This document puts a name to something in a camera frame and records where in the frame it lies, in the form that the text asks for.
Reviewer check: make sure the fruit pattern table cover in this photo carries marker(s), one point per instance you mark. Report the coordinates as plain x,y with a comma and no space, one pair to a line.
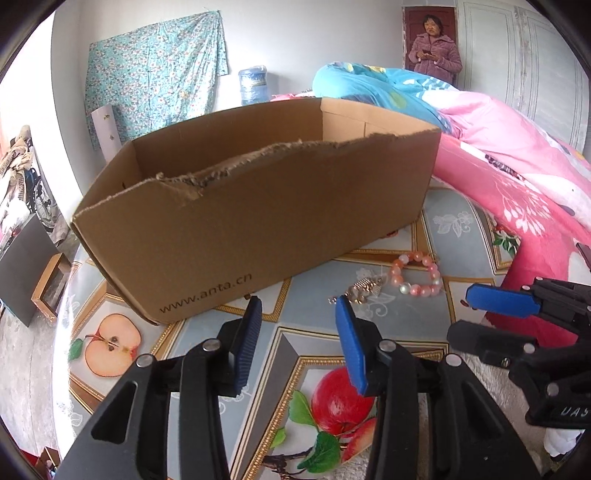
298,344

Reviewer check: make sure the grey cabinet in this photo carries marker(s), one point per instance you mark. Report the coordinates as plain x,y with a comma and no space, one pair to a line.
21,267

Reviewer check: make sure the pile of clothes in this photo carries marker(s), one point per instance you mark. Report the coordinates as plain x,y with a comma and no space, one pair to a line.
17,169

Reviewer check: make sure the woman in purple pyjamas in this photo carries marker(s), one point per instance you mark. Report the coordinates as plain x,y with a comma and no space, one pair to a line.
434,53

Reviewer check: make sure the blue patterned quilt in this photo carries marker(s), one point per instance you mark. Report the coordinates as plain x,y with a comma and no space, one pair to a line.
399,90

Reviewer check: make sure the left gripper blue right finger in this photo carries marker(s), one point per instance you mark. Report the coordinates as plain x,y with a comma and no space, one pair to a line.
385,370

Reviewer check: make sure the small wooden stool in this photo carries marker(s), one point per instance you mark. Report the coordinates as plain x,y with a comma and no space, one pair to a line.
50,286

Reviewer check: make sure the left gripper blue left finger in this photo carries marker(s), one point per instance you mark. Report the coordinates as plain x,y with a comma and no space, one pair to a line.
126,437

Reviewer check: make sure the teal floral wall cloth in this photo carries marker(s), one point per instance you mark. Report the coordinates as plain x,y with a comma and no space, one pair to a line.
156,75

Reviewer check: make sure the pink floral quilt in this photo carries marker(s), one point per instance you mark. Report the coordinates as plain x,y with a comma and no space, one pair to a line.
517,184

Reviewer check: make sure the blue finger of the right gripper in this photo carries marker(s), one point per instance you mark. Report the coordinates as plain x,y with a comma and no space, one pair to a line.
561,303
496,347

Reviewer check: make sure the white gloved right hand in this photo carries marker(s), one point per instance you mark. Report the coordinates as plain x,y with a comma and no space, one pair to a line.
561,441

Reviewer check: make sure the brown cardboard box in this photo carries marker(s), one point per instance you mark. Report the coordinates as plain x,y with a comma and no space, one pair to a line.
205,211

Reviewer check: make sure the white wardrobe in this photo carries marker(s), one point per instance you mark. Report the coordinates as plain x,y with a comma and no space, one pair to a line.
512,53

